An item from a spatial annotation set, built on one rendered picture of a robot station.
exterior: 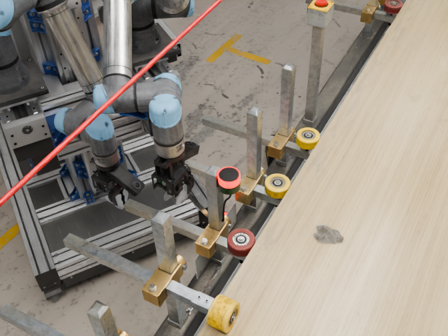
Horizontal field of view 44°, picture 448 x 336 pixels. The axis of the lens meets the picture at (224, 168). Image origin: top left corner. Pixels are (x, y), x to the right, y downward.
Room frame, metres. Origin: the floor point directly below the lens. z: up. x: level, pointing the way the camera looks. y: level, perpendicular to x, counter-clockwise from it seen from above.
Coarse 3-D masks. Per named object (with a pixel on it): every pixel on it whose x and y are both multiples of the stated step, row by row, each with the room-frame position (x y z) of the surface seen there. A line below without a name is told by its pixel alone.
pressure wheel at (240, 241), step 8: (232, 232) 1.01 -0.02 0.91; (240, 232) 1.01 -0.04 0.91; (248, 232) 1.01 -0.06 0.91; (232, 240) 0.98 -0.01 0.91; (240, 240) 0.98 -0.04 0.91; (248, 240) 0.98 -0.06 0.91; (232, 248) 0.96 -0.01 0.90; (240, 248) 0.95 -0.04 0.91; (248, 248) 0.95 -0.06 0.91; (240, 256) 0.95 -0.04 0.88
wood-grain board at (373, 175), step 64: (384, 64) 1.82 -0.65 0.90; (384, 128) 1.44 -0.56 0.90; (320, 192) 1.16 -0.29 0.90; (384, 192) 1.15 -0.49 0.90; (256, 256) 0.93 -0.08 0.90; (320, 256) 0.92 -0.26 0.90; (384, 256) 0.91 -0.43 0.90; (256, 320) 0.73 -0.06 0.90; (320, 320) 0.72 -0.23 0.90; (384, 320) 0.71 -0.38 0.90
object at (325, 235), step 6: (318, 228) 1.01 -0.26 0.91; (324, 228) 1.00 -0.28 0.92; (330, 228) 1.01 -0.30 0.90; (318, 234) 0.99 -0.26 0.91; (324, 234) 0.99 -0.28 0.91; (330, 234) 0.98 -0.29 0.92; (336, 234) 0.99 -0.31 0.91; (318, 240) 0.97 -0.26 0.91; (324, 240) 0.97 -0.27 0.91; (330, 240) 0.97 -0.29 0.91; (336, 240) 0.97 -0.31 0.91; (342, 240) 0.96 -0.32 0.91
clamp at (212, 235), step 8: (208, 224) 1.08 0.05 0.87; (224, 224) 1.07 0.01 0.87; (208, 232) 1.04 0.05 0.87; (216, 232) 1.04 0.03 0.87; (224, 232) 1.06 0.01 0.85; (200, 240) 1.02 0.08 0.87; (208, 240) 1.01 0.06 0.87; (216, 240) 1.02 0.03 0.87; (200, 248) 1.00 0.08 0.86; (208, 248) 0.99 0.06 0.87; (208, 256) 0.99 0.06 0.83
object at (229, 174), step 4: (224, 168) 1.07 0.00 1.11; (228, 168) 1.07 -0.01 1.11; (232, 168) 1.07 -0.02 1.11; (220, 172) 1.06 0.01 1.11; (224, 172) 1.06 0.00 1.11; (228, 172) 1.06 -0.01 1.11; (232, 172) 1.05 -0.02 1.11; (236, 172) 1.05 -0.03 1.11; (220, 176) 1.04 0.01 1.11; (224, 176) 1.04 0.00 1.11; (228, 176) 1.04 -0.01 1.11; (232, 176) 1.04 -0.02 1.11; (236, 176) 1.04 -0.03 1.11; (224, 180) 1.03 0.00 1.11; (228, 180) 1.03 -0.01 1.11; (232, 180) 1.03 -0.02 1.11; (220, 192) 1.06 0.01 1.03; (224, 204) 1.06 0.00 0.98; (224, 208) 1.06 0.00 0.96; (224, 212) 1.06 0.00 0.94; (224, 216) 1.06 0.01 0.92; (224, 220) 1.06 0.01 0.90
